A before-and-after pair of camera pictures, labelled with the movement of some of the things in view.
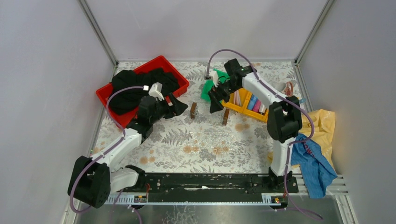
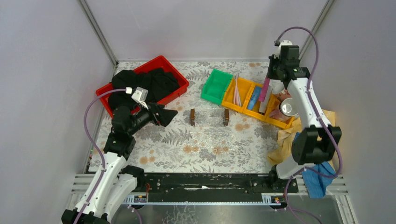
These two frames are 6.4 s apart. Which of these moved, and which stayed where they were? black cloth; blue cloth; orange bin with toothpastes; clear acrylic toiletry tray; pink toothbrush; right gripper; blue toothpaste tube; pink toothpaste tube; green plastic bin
Moved: clear acrylic toiletry tray; pink toothpaste tube; right gripper
Stayed: blue cloth; orange bin with toothpastes; pink toothbrush; blue toothpaste tube; black cloth; green plastic bin
